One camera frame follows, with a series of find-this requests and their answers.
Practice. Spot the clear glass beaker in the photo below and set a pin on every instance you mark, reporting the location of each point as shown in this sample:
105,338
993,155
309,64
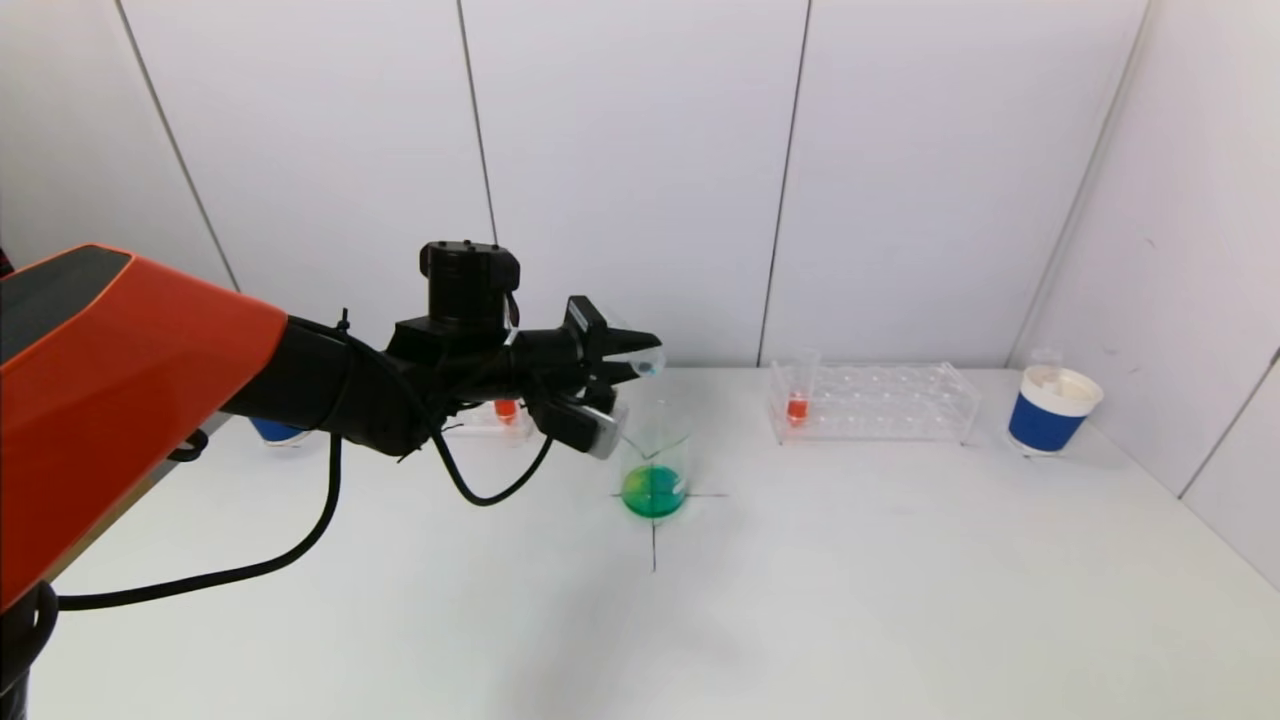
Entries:
654,492

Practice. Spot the test tube with red liquid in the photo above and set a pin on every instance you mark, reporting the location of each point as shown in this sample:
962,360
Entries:
505,408
797,408

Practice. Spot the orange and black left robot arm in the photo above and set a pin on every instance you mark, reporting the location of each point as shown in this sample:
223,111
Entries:
120,380

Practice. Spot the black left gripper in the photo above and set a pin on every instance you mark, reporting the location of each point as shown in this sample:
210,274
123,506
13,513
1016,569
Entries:
588,338

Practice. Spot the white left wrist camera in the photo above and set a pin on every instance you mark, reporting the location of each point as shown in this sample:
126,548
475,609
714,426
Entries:
590,428

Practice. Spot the clear acrylic test tube rack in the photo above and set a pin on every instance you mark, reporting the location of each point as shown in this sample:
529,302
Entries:
880,405
480,425

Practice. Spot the blue and white paper cup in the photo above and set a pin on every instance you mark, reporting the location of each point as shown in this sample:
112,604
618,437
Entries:
1045,425
278,432

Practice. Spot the test tube with blue liquid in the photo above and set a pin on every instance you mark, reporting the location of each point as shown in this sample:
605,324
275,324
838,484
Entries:
648,366

